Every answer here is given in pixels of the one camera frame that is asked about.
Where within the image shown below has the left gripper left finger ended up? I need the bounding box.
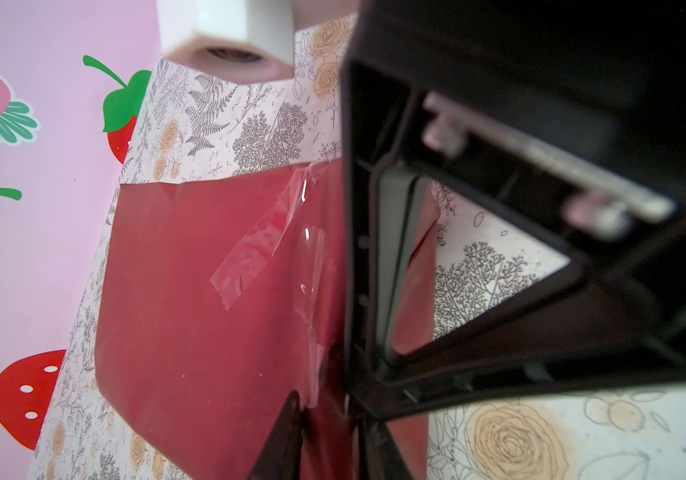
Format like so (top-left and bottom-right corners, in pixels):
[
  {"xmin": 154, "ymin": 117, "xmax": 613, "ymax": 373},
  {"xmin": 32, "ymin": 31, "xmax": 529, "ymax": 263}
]
[{"xmin": 247, "ymin": 391, "xmax": 303, "ymax": 480}]

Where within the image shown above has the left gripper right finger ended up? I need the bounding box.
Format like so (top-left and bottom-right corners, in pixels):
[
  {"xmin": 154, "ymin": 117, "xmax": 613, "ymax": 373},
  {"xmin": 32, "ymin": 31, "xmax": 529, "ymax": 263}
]
[{"xmin": 358, "ymin": 419, "xmax": 413, "ymax": 480}]

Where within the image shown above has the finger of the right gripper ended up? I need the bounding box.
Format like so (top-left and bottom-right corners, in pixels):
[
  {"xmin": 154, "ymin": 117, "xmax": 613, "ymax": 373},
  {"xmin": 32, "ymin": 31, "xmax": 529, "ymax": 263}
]
[{"xmin": 341, "ymin": 1, "xmax": 686, "ymax": 420}]

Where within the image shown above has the maroon wrapping paper sheet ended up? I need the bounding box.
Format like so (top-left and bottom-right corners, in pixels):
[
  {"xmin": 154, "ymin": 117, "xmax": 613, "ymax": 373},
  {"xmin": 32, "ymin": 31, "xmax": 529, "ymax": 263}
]
[{"xmin": 93, "ymin": 157, "xmax": 443, "ymax": 480}]

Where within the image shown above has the clear adhesive tape piece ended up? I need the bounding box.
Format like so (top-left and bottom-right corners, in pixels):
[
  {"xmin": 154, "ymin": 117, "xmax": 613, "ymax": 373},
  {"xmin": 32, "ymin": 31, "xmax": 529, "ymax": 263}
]
[{"xmin": 210, "ymin": 161, "xmax": 331, "ymax": 311}]

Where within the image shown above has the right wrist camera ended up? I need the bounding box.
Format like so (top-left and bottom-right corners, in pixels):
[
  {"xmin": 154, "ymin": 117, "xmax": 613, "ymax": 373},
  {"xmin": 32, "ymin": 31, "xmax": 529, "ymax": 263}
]
[{"xmin": 157, "ymin": 0, "xmax": 295, "ymax": 85}]

